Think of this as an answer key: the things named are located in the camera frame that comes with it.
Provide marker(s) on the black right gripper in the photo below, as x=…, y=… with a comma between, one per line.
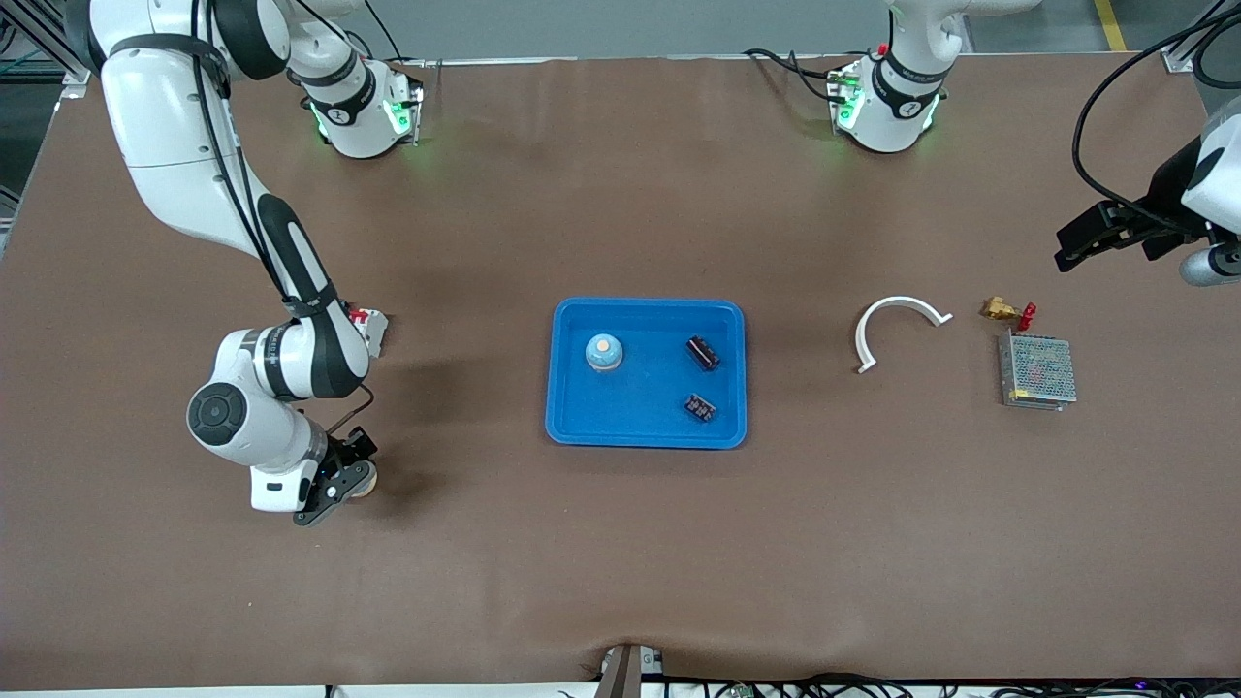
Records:
x=336, y=452

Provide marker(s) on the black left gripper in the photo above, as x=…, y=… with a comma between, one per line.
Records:
x=1166, y=197

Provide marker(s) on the blue bell with cream base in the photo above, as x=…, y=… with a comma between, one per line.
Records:
x=366, y=483
x=603, y=354

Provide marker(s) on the dark brown electrolytic capacitor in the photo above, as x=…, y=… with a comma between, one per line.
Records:
x=700, y=408
x=702, y=354

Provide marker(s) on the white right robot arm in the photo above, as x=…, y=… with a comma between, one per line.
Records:
x=155, y=116

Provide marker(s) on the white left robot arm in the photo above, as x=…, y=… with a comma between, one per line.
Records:
x=887, y=97

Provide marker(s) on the blue plastic tray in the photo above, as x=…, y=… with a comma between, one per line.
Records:
x=640, y=407

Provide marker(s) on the white red circuit breaker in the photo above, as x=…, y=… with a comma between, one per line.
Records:
x=376, y=330

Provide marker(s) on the metal mesh power supply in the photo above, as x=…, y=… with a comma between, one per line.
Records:
x=1037, y=370

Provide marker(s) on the white curved plastic clip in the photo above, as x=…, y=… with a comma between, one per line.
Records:
x=902, y=301

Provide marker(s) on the aluminium frame profile with bracket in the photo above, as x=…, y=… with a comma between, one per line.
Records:
x=76, y=76
x=1176, y=60

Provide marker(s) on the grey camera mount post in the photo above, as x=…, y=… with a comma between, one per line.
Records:
x=630, y=669

